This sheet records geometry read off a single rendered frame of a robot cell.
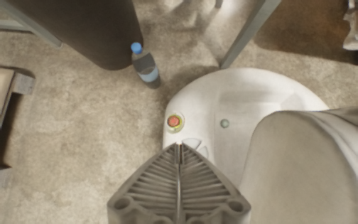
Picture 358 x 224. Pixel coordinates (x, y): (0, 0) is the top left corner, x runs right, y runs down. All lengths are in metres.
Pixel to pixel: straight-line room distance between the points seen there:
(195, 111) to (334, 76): 1.02
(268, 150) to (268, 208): 0.07
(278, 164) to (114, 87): 0.79
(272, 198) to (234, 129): 0.28
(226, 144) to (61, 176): 0.85
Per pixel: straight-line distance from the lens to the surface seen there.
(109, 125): 0.82
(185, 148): 0.17
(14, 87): 1.08
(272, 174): 0.21
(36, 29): 1.04
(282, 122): 0.19
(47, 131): 1.03
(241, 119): 0.48
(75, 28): 0.60
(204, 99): 0.38
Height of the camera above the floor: 0.73
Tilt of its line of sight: 82 degrees down
